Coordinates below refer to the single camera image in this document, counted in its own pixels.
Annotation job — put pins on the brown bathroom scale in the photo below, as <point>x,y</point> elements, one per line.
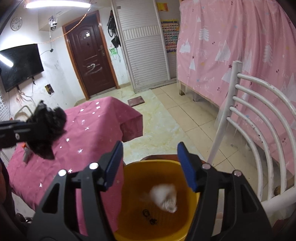
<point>136,101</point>

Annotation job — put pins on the pink star-print tablecloth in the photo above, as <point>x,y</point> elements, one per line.
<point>92,129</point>

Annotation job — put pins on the white cloth item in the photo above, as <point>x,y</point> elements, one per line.
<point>164,197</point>

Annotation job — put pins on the white wall clock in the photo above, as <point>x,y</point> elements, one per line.
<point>16,23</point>

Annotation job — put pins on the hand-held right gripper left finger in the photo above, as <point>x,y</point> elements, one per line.
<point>114,162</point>

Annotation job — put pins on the small black pouch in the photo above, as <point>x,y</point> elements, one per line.
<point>115,41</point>

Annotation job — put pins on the white security camera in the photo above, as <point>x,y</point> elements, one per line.
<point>53,23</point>

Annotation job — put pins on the white shutter wardrobe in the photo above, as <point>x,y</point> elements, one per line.
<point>143,58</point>

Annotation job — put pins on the damaged wall socket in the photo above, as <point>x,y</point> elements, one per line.
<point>49,89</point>

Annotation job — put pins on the black shoulder bag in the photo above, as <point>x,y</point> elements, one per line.
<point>111,23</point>

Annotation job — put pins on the colourful chart wall poster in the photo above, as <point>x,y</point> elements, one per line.
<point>170,34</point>

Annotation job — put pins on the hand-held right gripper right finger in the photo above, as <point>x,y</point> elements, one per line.
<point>187,166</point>

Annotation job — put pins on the pink tree-print bed curtain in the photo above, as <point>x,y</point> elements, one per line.
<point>231,34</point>

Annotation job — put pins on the small white object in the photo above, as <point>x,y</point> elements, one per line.
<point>26,155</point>

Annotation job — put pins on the yellow plastic bin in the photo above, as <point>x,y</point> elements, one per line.
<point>138,185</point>

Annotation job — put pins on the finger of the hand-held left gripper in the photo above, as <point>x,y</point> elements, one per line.
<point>13,134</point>

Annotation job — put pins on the white metal chair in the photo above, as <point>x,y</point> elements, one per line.
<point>228,97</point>

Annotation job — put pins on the dark brown door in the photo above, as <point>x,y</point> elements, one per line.
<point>92,58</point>

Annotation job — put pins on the brown round stool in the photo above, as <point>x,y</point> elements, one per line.
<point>157,157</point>

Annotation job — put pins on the white metal frame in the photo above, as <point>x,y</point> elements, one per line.
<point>23,107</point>

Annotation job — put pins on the black fluffy cloth scrap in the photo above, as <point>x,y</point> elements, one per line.
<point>48,125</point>

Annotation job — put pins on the wooden bed frame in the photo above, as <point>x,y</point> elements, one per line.
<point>182,89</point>

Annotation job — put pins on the ceiling light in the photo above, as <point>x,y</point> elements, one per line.
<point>57,3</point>

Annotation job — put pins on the black wall television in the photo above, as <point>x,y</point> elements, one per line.
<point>20,67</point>

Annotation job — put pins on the yellow wall poster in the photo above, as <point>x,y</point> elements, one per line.
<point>161,6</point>

